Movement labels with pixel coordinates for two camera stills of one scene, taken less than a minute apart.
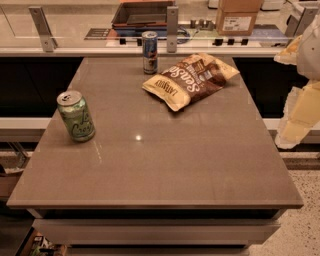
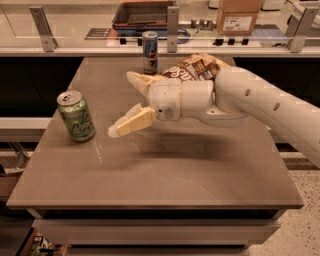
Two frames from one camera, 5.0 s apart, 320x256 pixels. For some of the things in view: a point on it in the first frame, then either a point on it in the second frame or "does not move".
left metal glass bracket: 47,38 does not move
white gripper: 310,55 -> 165,99
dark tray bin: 141,16 does not move
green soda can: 77,116 does not move
